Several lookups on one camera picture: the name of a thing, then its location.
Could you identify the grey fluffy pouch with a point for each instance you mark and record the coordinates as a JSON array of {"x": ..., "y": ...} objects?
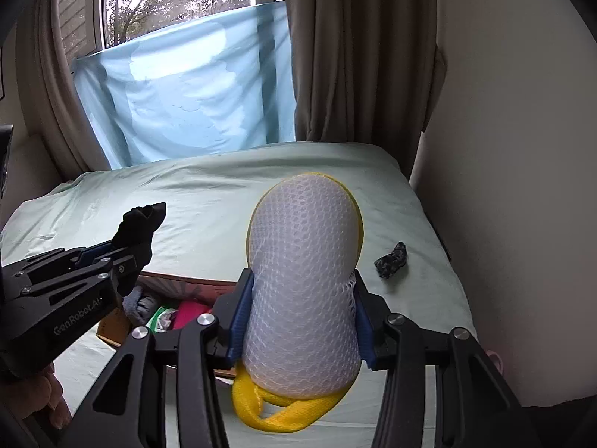
[{"x": 141, "y": 304}]

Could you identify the brown right curtain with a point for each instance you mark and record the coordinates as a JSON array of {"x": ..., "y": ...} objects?
[{"x": 365, "y": 71}]

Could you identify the dark patterned sock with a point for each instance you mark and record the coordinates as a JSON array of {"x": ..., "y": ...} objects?
[{"x": 389, "y": 264}]

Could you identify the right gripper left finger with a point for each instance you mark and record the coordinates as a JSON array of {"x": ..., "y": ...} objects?
[{"x": 125, "y": 407}]

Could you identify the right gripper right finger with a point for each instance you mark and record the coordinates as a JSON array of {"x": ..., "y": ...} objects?
[{"x": 472, "y": 397}]

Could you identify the green snack packet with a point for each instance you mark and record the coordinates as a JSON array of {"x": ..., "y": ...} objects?
[{"x": 163, "y": 320}]

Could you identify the pale green bed sheet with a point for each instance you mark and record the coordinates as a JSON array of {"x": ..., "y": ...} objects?
[{"x": 210, "y": 201}]

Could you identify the black sock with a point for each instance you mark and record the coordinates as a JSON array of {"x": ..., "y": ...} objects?
[{"x": 132, "y": 244}]

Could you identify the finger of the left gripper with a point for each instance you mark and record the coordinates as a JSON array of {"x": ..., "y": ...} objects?
[
  {"x": 61, "y": 261},
  {"x": 88, "y": 287}
]

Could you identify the light blue window cloth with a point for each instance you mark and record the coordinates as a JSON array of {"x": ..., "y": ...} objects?
[{"x": 220, "y": 83}]

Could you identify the magenta zip pouch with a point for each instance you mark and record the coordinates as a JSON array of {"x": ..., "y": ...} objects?
[{"x": 188, "y": 311}]

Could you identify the cardboard box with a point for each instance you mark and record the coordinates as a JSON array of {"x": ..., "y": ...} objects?
[{"x": 114, "y": 328}]

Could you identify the person's left hand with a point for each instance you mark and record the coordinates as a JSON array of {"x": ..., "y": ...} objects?
[{"x": 36, "y": 393}]

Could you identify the brown curtain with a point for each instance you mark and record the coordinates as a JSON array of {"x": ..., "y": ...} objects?
[
  {"x": 365, "y": 71},
  {"x": 49, "y": 102}
]

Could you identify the brown left curtain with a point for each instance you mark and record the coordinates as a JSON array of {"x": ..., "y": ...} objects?
[{"x": 49, "y": 102}]

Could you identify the white mesh yellow-trim bag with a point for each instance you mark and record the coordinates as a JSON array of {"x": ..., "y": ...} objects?
[{"x": 300, "y": 355}]

